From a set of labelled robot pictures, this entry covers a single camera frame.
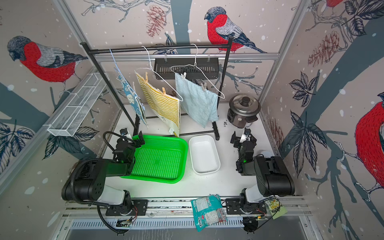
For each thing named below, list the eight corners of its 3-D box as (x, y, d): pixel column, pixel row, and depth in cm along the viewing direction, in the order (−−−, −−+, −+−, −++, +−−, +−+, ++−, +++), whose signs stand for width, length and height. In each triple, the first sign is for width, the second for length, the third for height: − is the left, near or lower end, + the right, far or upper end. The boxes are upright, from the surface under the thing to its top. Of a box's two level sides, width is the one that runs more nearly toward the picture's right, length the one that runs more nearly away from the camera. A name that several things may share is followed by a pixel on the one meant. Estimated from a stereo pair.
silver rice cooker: (228, 131, 106) (233, 113, 90) (225, 112, 117) (229, 93, 102) (254, 131, 106) (264, 112, 90) (248, 112, 117) (256, 93, 101)
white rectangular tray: (194, 178, 85) (194, 175, 80) (188, 140, 101) (188, 135, 96) (221, 173, 86) (223, 170, 82) (211, 137, 103) (212, 132, 98)
